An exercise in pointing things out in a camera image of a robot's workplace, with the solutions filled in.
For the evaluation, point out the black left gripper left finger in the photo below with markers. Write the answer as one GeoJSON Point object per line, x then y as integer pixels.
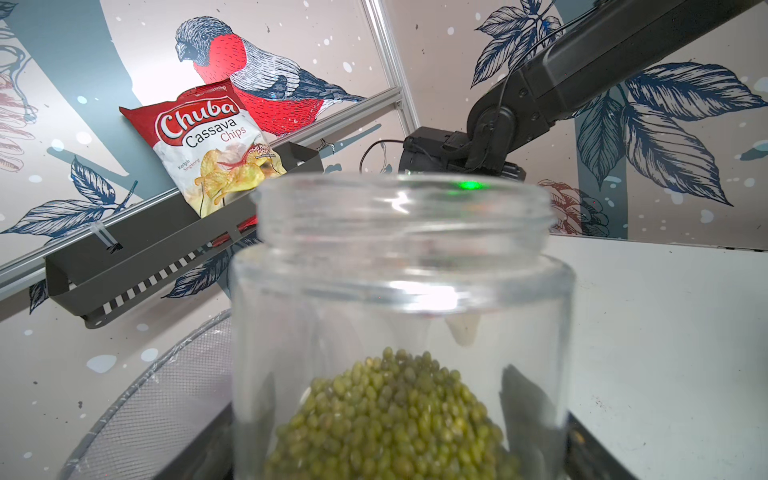
{"type": "Point", "coordinates": [207, 451]}

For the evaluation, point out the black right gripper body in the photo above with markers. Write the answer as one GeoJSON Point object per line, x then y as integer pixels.
{"type": "Point", "coordinates": [429, 150]}

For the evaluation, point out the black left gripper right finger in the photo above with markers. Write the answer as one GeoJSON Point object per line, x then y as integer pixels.
{"type": "Point", "coordinates": [587, 459]}

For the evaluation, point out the beige jar lid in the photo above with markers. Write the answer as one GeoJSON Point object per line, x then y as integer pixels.
{"type": "Point", "coordinates": [463, 328]}

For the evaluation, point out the jar with beige lid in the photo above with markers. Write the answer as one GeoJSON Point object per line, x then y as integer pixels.
{"type": "Point", "coordinates": [349, 264]}

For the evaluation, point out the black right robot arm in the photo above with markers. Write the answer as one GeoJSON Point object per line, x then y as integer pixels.
{"type": "Point", "coordinates": [599, 49]}

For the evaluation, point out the metal mesh trash bin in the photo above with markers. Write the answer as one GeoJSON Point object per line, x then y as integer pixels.
{"type": "Point", "coordinates": [136, 436]}

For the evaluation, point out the Chuba cassava chips bag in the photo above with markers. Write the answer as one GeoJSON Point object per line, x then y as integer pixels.
{"type": "Point", "coordinates": [208, 143]}

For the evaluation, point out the black wall basket shelf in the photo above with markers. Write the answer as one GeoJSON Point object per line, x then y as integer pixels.
{"type": "Point", "coordinates": [110, 269]}

